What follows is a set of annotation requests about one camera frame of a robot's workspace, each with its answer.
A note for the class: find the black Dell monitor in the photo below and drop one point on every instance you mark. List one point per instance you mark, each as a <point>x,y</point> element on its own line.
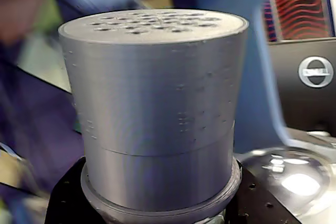
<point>288,103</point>

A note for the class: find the shiny steel pot with lid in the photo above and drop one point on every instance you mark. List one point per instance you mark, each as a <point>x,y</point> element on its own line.
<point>302,182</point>

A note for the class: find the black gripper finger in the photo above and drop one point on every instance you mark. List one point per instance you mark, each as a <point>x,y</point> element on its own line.
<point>68,197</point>
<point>252,203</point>

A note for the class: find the gray salt shaker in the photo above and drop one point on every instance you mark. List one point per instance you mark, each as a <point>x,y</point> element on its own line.
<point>157,90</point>

